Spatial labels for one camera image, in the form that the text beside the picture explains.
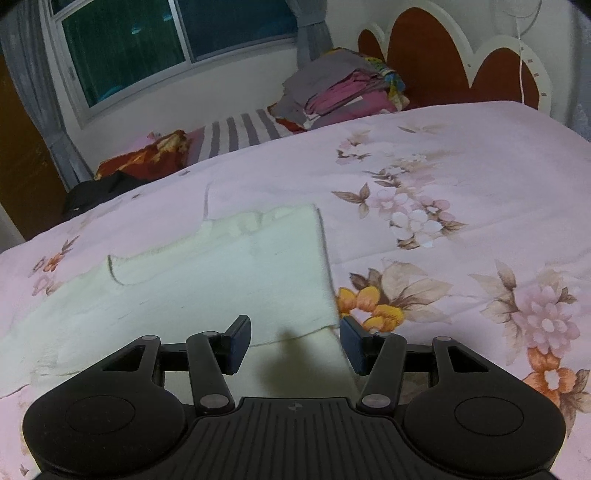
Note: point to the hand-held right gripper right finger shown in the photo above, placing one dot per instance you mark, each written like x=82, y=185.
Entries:
x=352, y=344

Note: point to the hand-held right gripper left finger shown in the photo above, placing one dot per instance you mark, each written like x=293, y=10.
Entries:
x=240, y=344

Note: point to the white knit garment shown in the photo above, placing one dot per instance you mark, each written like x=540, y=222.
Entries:
x=184, y=286

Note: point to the pile of folded clothes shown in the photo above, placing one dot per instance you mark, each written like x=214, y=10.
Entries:
x=341, y=90

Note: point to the pink floral bedsheet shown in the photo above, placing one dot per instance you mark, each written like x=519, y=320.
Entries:
x=461, y=194

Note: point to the black cloth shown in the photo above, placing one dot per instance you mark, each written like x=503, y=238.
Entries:
x=99, y=191

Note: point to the red floral cloth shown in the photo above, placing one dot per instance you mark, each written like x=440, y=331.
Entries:
x=143, y=157

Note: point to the grey striped cloth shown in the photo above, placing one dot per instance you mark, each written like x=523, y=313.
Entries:
x=240, y=131

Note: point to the brown wooden door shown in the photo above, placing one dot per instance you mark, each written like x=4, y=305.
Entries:
x=23, y=161

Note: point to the grey curtain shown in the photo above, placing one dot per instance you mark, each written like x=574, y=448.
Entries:
x=309, y=32
x=51, y=115

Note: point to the window with white frame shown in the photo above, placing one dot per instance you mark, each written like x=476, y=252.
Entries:
x=138, y=46

